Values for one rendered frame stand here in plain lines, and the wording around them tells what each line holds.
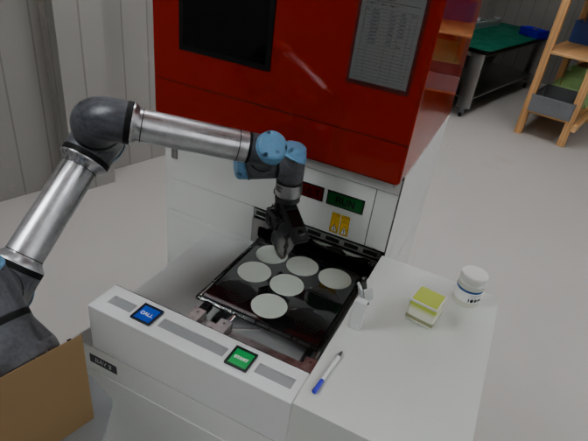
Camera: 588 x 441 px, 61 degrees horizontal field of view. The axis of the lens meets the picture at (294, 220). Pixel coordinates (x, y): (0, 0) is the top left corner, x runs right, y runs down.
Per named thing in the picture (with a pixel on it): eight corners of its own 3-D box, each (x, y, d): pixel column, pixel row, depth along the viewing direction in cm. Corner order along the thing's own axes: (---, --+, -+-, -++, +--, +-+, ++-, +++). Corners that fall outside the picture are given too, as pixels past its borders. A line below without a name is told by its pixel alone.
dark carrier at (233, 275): (262, 239, 163) (263, 237, 163) (360, 276, 152) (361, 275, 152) (202, 297, 136) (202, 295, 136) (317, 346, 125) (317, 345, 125)
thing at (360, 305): (353, 312, 127) (363, 271, 120) (368, 318, 126) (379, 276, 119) (346, 326, 122) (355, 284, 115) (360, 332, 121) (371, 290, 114)
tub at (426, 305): (415, 303, 133) (421, 283, 129) (441, 316, 130) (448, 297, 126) (403, 318, 127) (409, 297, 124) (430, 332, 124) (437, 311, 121)
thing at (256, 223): (252, 238, 171) (255, 214, 166) (373, 283, 157) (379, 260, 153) (249, 241, 170) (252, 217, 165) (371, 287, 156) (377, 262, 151)
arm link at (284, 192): (307, 185, 137) (282, 190, 133) (305, 199, 139) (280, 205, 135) (294, 173, 142) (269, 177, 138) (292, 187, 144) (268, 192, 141)
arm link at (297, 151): (273, 138, 134) (303, 138, 136) (269, 175, 139) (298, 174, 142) (281, 150, 127) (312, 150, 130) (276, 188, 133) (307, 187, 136)
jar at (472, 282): (454, 288, 141) (464, 262, 136) (479, 297, 138) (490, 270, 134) (450, 302, 135) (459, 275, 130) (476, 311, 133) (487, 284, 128)
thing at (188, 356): (118, 324, 134) (115, 283, 126) (302, 414, 116) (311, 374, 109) (92, 346, 126) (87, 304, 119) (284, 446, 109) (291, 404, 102)
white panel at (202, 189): (170, 209, 186) (169, 107, 165) (376, 288, 160) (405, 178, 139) (164, 213, 184) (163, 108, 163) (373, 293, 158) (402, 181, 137)
